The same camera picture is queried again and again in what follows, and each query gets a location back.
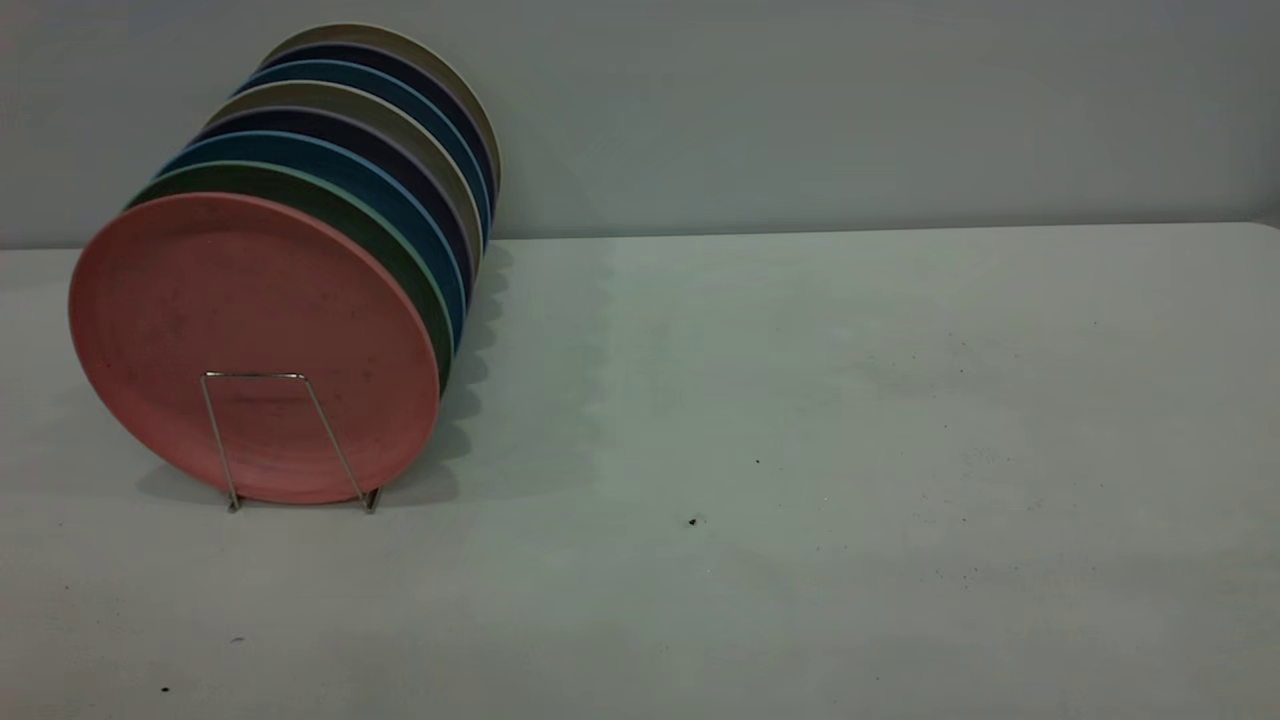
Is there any pink round plate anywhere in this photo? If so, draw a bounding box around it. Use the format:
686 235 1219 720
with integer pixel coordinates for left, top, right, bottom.
68 193 441 506

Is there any beige round plate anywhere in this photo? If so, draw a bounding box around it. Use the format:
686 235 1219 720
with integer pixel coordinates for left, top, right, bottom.
205 81 486 271
258 22 503 216

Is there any dark purple round plate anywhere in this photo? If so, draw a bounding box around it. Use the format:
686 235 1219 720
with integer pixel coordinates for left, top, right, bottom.
262 42 498 226
190 107 478 301

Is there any blue round plate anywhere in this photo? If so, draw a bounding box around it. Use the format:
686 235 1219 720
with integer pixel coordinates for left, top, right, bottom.
235 60 493 246
155 131 469 351

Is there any green round plate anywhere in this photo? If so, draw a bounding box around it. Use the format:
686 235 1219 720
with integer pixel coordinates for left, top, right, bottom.
125 161 456 396

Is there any metal wire plate rack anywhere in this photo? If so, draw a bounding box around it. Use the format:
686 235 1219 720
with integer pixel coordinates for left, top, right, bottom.
200 371 383 514

